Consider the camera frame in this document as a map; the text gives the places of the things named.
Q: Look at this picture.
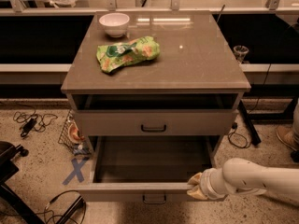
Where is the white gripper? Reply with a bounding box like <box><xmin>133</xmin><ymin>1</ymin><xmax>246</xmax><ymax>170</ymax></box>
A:
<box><xmin>187</xmin><ymin>168</ymin><xmax>229</xmax><ymax>201</ymax></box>

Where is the grey drawer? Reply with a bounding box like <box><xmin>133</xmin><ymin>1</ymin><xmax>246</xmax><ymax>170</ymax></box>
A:
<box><xmin>78</xmin><ymin>136</ymin><xmax>213</xmax><ymax>204</ymax></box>
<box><xmin>74</xmin><ymin>94</ymin><xmax>237</xmax><ymax>136</ymax></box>

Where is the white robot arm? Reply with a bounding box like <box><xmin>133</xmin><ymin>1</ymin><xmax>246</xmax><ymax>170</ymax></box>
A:
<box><xmin>187</xmin><ymin>158</ymin><xmax>299</xmax><ymax>201</ymax></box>

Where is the grey top drawer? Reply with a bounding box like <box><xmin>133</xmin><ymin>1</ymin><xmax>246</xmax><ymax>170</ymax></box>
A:
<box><xmin>74</xmin><ymin>94</ymin><xmax>237</xmax><ymax>136</ymax></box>

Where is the grey drawer cabinet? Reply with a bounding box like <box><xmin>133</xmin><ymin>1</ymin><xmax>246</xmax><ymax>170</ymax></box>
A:
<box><xmin>62</xmin><ymin>11</ymin><xmax>250</xmax><ymax>144</ymax></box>

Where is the black metal bar right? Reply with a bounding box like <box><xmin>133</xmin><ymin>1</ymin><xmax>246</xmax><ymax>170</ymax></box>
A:
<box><xmin>238</xmin><ymin>101</ymin><xmax>261</xmax><ymax>146</ymax></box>

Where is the brown shoe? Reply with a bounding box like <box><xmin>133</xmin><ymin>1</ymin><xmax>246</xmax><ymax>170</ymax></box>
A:
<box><xmin>276</xmin><ymin>126</ymin><xmax>299</xmax><ymax>150</ymax></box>

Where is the black bar bottom left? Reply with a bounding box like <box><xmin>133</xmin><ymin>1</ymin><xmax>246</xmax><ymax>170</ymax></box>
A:
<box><xmin>56</xmin><ymin>196</ymin><xmax>86</xmax><ymax>224</ymax></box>

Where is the blue tape cross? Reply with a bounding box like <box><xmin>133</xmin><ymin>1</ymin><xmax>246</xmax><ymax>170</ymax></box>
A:
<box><xmin>63</xmin><ymin>157</ymin><xmax>89</xmax><ymax>186</ymax></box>

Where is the clear glass cup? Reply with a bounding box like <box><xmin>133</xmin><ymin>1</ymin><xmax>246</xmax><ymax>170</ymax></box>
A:
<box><xmin>233</xmin><ymin>45</ymin><xmax>249</xmax><ymax>63</ymax></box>

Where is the green snack bag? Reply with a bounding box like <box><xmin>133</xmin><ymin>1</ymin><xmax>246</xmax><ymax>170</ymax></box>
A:
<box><xmin>96</xmin><ymin>36</ymin><xmax>160</xmax><ymax>74</ymax></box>

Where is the white ceramic bowl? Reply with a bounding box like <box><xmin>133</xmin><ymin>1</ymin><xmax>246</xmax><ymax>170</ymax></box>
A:
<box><xmin>99</xmin><ymin>13</ymin><xmax>130</xmax><ymax>37</ymax></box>

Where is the black office chair base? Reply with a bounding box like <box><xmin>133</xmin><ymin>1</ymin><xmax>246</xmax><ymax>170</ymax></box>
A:
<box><xmin>0</xmin><ymin>140</ymin><xmax>45</xmax><ymax>224</ymax></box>

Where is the black cable coil right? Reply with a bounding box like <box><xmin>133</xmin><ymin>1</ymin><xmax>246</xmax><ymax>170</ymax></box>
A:
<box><xmin>227</xmin><ymin>122</ymin><xmax>252</xmax><ymax>149</ymax></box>

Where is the wire basket with items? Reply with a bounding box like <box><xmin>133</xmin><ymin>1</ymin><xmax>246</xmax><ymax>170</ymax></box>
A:
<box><xmin>58</xmin><ymin>111</ymin><xmax>91</xmax><ymax>157</ymax></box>

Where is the black cable bottom left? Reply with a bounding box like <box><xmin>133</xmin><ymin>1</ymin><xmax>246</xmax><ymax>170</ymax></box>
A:
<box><xmin>42</xmin><ymin>189</ymin><xmax>88</xmax><ymax>224</ymax></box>

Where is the black power adapter with cable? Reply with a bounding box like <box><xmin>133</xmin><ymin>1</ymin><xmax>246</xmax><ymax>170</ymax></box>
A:
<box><xmin>13</xmin><ymin>105</ymin><xmax>58</xmax><ymax>138</ymax></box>

